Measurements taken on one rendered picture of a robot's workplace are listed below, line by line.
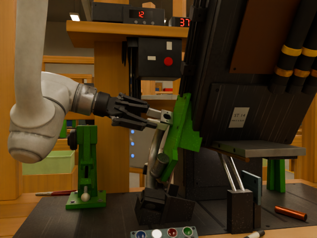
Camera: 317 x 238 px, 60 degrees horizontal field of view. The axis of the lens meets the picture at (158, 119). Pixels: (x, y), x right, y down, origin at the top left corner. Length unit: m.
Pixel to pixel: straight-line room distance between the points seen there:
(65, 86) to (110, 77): 0.35
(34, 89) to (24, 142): 0.13
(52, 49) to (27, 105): 10.60
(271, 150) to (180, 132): 0.25
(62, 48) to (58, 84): 10.40
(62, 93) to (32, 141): 0.18
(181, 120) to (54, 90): 0.36
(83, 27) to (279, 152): 0.76
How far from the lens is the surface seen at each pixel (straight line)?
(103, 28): 1.06
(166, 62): 1.07
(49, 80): 0.84
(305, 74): 0.78
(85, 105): 0.82
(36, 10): 0.66
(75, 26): 1.06
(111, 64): 1.15
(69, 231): 0.82
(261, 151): 0.69
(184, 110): 0.79
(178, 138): 0.79
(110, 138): 1.14
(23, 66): 0.66
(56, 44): 11.28
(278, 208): 0.97
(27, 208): 1.12
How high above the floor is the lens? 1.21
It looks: 1 degrees down
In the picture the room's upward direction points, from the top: straight up
